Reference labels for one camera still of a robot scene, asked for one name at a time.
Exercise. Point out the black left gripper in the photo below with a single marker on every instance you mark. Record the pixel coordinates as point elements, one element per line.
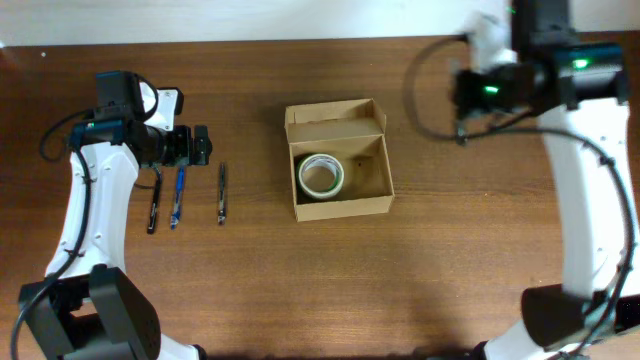
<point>189,145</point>

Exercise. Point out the blue clear pen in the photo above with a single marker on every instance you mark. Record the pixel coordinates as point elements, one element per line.
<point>177,206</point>

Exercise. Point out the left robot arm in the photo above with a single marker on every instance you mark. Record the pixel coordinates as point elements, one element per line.
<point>86,307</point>

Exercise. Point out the green tape roll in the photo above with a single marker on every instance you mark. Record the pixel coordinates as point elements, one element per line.
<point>340,182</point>

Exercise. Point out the black pen silver tip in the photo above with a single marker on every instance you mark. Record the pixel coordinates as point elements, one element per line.
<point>151,228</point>

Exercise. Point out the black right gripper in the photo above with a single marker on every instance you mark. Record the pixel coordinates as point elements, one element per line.
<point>463,93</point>

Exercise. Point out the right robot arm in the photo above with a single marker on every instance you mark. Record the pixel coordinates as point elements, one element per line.
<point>536,66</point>

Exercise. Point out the beige masking tape roll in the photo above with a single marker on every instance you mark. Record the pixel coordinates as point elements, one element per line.
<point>307,187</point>

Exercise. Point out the open cardboard box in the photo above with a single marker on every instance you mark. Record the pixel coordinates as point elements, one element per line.
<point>338,159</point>

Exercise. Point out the dark grey clear pen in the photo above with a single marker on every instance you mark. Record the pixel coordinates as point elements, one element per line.
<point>222,194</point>

